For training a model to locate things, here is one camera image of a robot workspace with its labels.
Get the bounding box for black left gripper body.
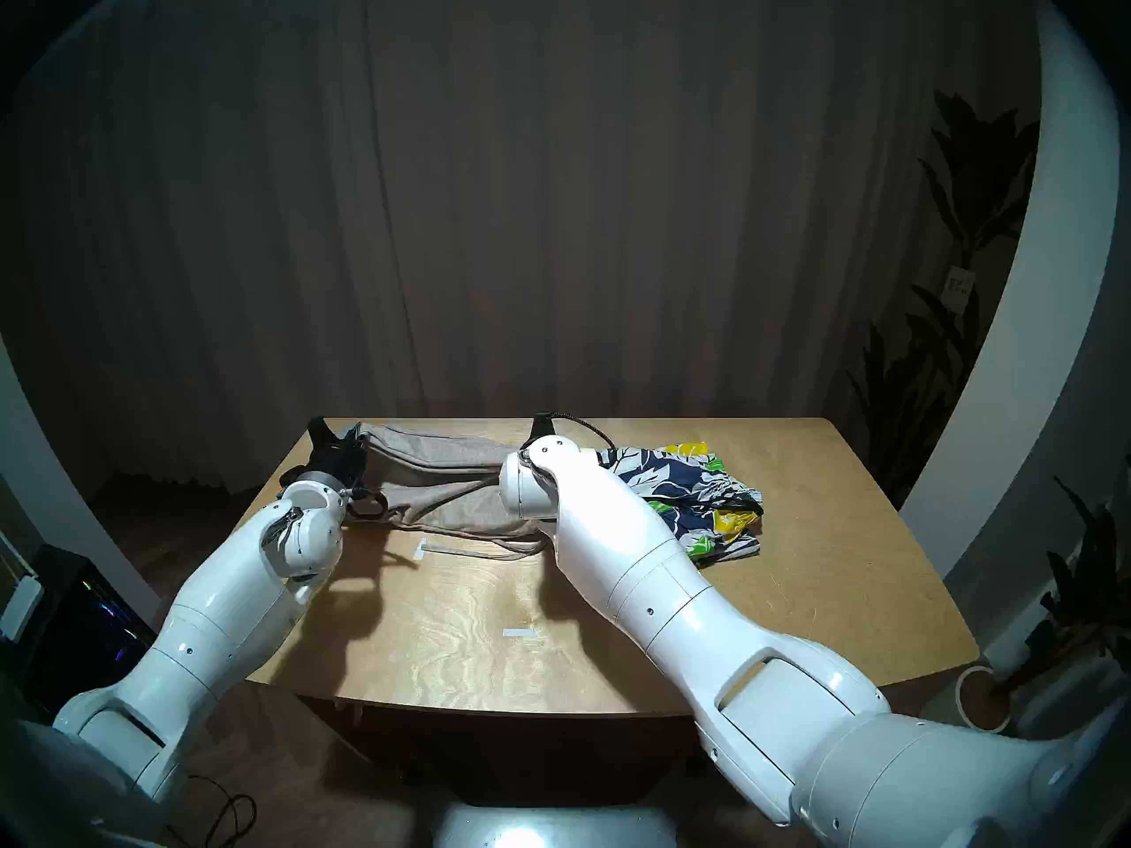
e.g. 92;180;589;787
305;416;372;489

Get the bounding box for floral print shorts with drawstring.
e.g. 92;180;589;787
599;440;765;566

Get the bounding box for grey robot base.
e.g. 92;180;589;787
433;802;681;848

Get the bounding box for long beige curtain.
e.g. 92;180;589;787
0;0;1044;496

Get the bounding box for black computer tower with lights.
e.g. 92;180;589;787
18;544;156;723

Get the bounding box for light wooden table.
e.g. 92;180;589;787
162;416;980;807

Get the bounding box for white box device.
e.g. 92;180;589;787
0;577;43;644

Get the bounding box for tall dark leafy plant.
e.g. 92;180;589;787
844;91;1042;507

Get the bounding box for white round plant pot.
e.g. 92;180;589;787
953;665;1013;734

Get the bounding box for dark plant in white pot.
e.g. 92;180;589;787
998;475;1131;697

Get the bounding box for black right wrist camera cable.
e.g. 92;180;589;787
541;411;619;451

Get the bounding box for black floor cables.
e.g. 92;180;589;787
181;771;259;848

